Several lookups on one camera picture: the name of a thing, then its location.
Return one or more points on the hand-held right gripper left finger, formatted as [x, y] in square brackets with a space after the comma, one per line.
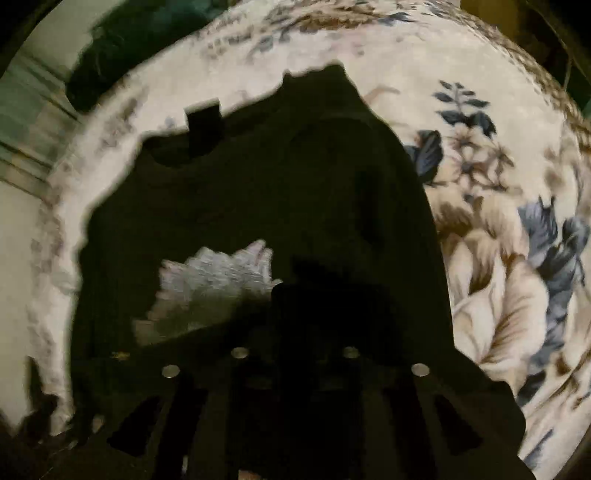
[251, 374]

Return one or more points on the floral printed blanket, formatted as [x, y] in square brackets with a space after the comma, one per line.
[489, 221]

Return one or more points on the dark green cloth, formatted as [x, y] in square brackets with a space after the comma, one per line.
[129, 50]

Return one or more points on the green plaid cloth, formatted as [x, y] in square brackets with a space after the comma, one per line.
[32, 134]

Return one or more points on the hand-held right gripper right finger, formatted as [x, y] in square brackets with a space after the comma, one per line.
[341, 374]

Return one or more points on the black sweater with silver print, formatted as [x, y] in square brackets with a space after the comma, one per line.
[286, 184]

